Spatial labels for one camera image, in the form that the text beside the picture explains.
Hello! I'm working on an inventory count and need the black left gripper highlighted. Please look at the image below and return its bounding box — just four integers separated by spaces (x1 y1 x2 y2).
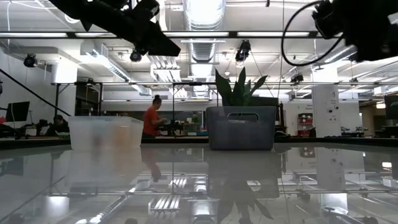
102 0 181 57

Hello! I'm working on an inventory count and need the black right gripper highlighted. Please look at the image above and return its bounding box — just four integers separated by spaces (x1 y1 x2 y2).
312 0 368 41

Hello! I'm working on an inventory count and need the small white-capped pill bottle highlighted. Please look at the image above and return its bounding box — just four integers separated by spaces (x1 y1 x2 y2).
114 123 138 149

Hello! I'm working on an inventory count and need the dark gray plastic bin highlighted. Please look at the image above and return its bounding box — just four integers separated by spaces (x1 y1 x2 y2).
205 105 277 151

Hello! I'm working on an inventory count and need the clear plastic bin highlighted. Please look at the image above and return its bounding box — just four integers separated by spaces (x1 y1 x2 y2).
68 115 145 151

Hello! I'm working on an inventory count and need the long ceiling light strip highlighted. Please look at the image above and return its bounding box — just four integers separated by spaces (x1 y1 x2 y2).
0 30 398 39

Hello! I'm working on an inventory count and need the person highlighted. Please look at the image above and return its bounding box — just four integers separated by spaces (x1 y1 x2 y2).
44 114 70 137
142 94 167 139

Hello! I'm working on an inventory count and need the white building pillar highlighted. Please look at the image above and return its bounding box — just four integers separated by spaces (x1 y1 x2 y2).
311 84 342 138

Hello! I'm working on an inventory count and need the snake plant in white pot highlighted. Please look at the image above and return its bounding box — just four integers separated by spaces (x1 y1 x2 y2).
215 67 269 107

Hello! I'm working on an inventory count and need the red storage shelf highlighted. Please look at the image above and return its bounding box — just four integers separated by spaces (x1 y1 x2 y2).
297 112 313 137

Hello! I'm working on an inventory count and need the black computer monitor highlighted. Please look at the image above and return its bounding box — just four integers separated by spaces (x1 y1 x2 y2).
4 100 31 123

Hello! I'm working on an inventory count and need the thin hanging cable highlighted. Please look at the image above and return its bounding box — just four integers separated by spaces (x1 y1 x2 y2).
277 0 285 101

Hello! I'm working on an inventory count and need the round silver ventilation duct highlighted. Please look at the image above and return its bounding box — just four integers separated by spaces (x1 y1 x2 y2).
182 0 227 98

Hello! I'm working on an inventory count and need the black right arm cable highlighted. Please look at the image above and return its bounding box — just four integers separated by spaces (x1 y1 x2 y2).
281 0 345 67

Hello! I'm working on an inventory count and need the white rectangular air duct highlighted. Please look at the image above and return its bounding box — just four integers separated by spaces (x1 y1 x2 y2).
79 41 153 96

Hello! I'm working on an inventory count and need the thin black background frame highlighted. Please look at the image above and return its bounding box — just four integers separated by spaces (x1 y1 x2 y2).
50 80 218 138

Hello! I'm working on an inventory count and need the black aluminium table frame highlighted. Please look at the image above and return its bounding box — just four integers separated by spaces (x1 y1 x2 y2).
0 136 398 147

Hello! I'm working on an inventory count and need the dark wall monitor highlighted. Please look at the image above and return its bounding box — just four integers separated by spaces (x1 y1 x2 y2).
384 94 398 121

